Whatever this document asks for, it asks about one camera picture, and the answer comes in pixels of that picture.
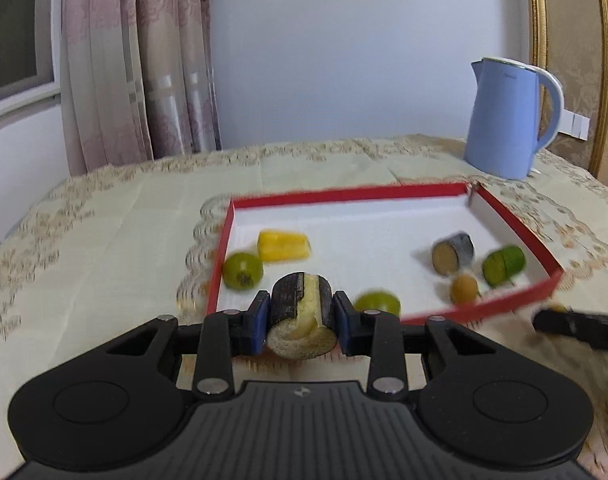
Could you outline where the eggplant half cut piece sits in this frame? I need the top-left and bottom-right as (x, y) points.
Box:
(267, 272), (337, 361)

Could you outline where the green round fruit front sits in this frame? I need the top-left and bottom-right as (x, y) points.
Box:
(353, 289), (401, 318)

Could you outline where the green round fruit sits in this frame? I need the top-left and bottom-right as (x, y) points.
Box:
(353, 289), (401, 318)
(221, 252), (264, 290)

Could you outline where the green round fruit left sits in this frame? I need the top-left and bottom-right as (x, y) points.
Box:
(221, 252), (264, 290)

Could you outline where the yellow fruit piece far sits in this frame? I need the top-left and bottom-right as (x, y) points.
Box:
(256, 230), (311, 263)

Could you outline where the brown longan front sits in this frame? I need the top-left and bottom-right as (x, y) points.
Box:
(449, 274), (480, 304)

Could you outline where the red shallow box tray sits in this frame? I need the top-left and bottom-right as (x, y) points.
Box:
(206, 182), (563, 323)

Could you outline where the dark eggplant slice right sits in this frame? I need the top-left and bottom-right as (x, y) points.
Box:
(431, 231), (475, 276)

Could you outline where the green cut cucumber chunk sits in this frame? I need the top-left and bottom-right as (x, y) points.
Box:
(482, 245), (526, 288)

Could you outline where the cream embroidered tablecloth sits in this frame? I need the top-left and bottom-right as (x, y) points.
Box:
(0, 134), (608, 479)

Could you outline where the blue electric kettle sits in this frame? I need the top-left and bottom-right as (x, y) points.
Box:
(464, 58), (566, 180)

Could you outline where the pink floral curtain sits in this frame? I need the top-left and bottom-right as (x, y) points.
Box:
(60, 0), (221, 174)

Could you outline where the gold framed headboard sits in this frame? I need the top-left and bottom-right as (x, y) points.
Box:
(528, 0), (608, 186)

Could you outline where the white wall switch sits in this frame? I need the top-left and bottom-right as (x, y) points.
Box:
(559, 110), (590, 142)

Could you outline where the window with white frame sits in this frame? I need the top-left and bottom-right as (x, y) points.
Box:
(0, 0), (62, 119)

